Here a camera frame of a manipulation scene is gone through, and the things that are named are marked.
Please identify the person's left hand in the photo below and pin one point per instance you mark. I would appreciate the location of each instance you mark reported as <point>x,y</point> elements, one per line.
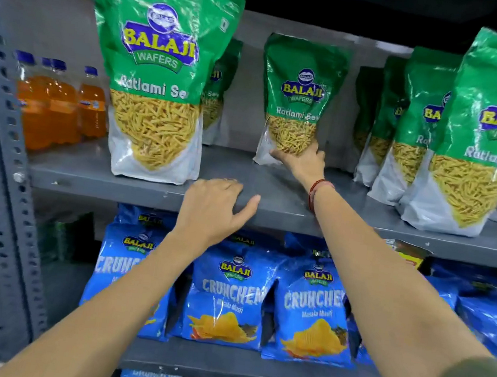
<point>207,210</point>

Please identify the person's right hand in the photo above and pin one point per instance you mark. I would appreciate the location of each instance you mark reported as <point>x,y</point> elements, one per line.
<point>304,166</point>

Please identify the person's left thumb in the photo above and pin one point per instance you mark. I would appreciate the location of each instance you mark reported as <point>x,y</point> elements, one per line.
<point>246,208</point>

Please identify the person's right thumb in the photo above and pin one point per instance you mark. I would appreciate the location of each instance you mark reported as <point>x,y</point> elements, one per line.
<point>284,155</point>

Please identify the green snack packet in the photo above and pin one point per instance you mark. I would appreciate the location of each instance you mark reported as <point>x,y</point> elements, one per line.
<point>302,88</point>

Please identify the person's right forearm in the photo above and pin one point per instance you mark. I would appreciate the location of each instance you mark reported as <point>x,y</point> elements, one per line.
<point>380,295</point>

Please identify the person's left forearm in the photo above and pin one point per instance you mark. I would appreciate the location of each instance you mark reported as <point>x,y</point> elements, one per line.
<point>109,309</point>

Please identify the grey metal shelf board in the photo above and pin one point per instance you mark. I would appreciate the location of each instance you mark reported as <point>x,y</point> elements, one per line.
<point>270,193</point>
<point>252,364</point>

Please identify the row of green packets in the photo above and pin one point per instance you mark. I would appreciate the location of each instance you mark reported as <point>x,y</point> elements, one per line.
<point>159,69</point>

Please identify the yellow shelf price label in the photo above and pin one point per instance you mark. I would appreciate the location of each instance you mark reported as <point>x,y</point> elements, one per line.
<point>408,253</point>

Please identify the dark green bottles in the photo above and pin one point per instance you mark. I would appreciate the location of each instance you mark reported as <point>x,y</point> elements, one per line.
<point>64,237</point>

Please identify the orange drink bottle blue cap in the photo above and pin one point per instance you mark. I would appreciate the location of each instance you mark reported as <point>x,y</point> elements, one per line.
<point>45,70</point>
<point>29,107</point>
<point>91,106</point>
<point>65,107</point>

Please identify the grey slotted metal rack upright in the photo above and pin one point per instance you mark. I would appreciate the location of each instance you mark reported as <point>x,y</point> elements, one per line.
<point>4,154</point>

